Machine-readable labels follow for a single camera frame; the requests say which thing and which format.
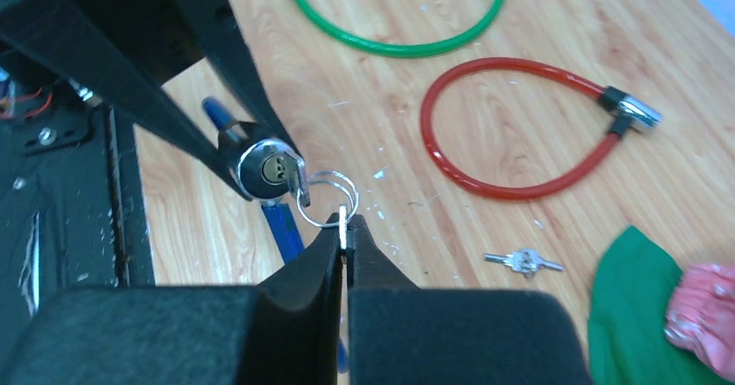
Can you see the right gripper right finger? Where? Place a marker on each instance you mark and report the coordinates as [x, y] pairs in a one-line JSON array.
[[400, 333]]

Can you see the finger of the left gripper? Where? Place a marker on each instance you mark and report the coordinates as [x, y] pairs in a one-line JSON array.
[[217, 34], [103, 83]]

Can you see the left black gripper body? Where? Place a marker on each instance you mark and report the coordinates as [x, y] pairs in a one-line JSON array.
[[126, 20]]

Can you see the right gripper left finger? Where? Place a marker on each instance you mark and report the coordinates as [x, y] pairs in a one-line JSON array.
[[97, 335]]

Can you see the green cable lock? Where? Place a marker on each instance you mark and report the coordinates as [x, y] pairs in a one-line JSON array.
[[406, 29]]

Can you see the silver key with ring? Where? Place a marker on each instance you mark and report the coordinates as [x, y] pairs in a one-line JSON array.
[[526, 261]]

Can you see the blue cable lock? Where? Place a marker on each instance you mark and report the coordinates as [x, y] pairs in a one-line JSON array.
[[264, 187]]

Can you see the green t-shirt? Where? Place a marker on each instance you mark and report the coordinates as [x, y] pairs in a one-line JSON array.
[[633, 283]]

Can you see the pink patterned garment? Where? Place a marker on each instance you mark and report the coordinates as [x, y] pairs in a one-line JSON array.
[[700, 316]]

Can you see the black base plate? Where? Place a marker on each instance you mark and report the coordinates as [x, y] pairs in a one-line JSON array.
[[72, 204]]

